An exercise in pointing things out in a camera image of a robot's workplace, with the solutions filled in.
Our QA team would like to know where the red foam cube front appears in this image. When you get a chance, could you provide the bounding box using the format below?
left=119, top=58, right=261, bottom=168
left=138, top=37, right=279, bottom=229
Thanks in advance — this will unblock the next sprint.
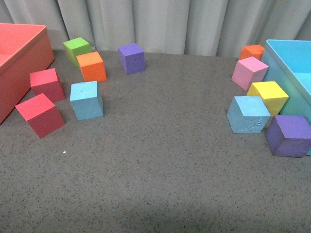
left=16, top=94, right=65, bottom=138

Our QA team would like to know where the orange foam cube left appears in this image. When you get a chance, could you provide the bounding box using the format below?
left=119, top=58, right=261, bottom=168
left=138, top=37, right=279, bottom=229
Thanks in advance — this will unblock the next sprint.
left=77, top=51, right=107, bottom=82

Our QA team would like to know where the purple foam cube rear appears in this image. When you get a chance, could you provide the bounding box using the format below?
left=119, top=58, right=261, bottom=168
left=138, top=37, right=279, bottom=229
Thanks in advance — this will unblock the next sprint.
left=118, top=43, right=146, bottom=75

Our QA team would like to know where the green foam cube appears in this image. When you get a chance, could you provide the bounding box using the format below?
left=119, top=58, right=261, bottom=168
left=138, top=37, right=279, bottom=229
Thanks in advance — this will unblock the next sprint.
left=63, top=37, right=92, bottom=67

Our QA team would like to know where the orange foam cube right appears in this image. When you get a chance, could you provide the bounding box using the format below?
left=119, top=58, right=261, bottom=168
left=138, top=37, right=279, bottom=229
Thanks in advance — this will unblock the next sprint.
left=239, top=45, right=264, bottom=60

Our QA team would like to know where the purple foam cube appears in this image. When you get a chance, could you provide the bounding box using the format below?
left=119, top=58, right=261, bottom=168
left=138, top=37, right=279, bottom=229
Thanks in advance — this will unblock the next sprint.
left=118, top=43, right=146, bottom=75
left=265, top=115, right=311, bottom=158

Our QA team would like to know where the orange foam cube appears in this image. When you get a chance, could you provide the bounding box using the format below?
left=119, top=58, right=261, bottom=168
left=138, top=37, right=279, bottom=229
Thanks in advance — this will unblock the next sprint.
left=239, top=45, right=264, bottom=60
left=77, top=51, right=107, bottom=82

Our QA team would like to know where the purple foam cube front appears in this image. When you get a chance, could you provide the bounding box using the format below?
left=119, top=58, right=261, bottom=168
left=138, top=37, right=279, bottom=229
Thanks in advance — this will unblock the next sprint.
left=265, top=115, right=311, bottom=158

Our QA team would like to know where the grey pleated curtain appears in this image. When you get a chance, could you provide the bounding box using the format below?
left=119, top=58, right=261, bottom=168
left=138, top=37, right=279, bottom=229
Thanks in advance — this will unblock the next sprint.
left=0, top=0, right=311, bottom=57

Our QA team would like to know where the light blue foam cube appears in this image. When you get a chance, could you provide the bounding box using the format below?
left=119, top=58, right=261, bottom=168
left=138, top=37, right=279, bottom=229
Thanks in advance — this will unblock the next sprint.
left=227, top=96, right=271, bottom=133
left=70, top=81, right=104, bottom=120

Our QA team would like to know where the light blue plastic bin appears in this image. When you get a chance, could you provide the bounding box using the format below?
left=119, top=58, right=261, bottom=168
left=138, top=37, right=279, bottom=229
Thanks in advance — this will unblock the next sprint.
left=261, top=39, right=311, bottom=124

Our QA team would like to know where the pink foam cube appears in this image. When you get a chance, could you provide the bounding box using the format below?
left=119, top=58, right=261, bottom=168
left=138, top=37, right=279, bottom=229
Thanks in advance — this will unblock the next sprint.
left=231, top=56, right=269, bottom=91

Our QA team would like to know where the red foam cube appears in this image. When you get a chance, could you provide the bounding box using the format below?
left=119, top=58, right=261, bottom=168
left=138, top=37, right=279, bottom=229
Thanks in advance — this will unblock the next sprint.
left=16, top=94, right=65, bottom=138
left=30, top=68, right=66, bottom=102

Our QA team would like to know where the yellow foam cube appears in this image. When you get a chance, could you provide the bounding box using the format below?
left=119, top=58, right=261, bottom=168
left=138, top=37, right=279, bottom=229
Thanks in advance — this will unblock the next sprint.
left=247, top=81, right=289, bottom=117

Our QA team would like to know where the red foam cube rear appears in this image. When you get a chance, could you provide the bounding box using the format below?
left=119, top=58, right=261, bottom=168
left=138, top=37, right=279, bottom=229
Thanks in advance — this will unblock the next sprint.
left=30, top=68, right=66, bottom=102

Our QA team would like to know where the red plastic bin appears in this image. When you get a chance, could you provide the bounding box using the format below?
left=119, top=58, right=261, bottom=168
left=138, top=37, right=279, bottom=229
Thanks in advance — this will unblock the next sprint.
left=0, top=23, right=55, bottom=122

